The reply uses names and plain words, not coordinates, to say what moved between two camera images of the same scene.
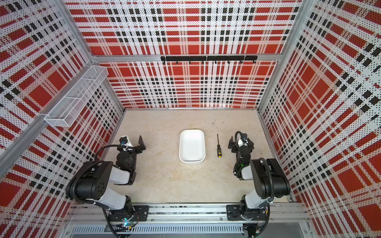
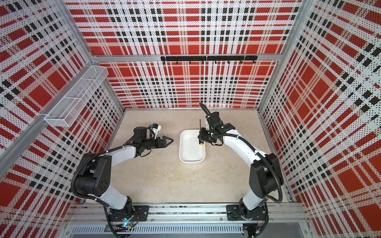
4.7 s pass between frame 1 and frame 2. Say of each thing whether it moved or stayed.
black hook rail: stayed
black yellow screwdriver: moved
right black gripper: moved
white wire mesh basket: stayed
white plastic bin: stayed
